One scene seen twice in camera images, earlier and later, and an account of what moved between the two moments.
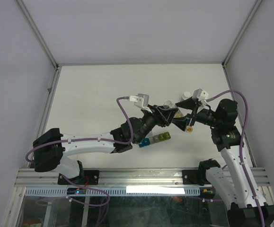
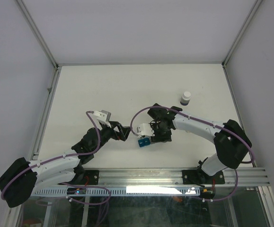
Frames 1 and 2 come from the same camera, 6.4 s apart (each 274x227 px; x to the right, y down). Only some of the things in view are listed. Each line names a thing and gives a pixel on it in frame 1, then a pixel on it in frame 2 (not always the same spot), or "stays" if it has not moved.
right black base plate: (194, 177) stays
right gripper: (188, 103) -> (158, 138)
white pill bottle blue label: (186, 95) stays
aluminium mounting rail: (121, 178) stays
